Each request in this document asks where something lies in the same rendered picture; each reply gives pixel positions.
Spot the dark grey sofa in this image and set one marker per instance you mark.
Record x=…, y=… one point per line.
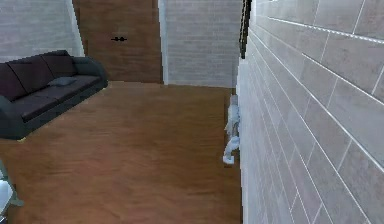
x=40, y=96

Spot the white grey chair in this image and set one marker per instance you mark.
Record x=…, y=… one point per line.
x=5, y=195

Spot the brown wooden door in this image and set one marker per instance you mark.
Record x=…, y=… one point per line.
x=123, y=60

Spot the dark framed picture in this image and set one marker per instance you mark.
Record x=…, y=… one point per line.
x=245, y=26

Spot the grey cushion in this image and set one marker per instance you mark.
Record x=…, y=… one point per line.
x=62, y=81

